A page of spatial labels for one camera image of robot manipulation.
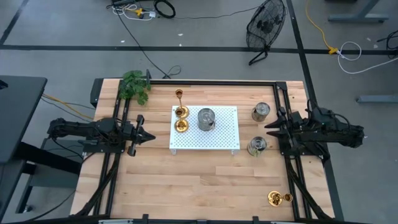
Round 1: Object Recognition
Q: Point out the black floor fan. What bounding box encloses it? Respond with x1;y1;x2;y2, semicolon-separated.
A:
245;0;287;67

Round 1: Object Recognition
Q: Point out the thin black fan cable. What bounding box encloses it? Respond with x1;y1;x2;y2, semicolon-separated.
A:
174;5;261;20

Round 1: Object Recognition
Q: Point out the thin yellow cable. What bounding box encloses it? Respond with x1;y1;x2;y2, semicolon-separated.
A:
41;92;96;121

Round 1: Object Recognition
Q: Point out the coiled black cable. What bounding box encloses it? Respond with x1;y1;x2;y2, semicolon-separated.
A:
153;0;177;19

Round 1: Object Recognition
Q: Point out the green potted plant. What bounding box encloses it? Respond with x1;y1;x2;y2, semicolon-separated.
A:
119;70;152;106

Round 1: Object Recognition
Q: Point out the black floor cable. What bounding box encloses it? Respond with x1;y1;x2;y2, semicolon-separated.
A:
114;6;182;80

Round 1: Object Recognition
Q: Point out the black desk base frame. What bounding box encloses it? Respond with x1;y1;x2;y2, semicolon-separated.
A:
0;136;84;218

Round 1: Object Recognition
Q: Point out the white floor cable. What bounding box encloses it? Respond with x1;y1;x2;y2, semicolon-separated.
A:
337;40;398;75

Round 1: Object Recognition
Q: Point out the white perforated metal shelf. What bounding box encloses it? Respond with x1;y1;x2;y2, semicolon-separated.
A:
169;105;241;156

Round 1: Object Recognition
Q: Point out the white cable bundle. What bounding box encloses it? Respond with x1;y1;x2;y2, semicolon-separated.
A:
111;2;157;22

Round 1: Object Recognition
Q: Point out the silver ribbed candle tin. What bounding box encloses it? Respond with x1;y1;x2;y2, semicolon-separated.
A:
251;101;271;123
197;107;216;131
246;136;268;157

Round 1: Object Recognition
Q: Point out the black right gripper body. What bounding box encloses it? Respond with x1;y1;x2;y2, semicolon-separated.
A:
277;106;302;141

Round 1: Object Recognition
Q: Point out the black table frame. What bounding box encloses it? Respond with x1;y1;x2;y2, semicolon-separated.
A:
70;77;346;224

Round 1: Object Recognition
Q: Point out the yellow extension cable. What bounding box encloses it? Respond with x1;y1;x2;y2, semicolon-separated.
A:
304;0;340;55

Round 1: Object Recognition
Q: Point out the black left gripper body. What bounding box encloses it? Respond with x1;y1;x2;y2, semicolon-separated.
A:
123;114;146;157

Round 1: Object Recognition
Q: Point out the black desk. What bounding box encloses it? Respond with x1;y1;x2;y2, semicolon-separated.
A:
0;74;48;164

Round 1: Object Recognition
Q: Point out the short gold candlestick holder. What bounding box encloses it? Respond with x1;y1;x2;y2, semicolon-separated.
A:
174;107;190;133
267;190;294;207

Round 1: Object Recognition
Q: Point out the grey desk foot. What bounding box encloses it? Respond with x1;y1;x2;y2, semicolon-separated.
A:
326;0;390;24
356;94;398;105

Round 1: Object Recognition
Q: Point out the tall gold candlestick holder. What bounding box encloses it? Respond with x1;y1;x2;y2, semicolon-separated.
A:
174;88;190;119

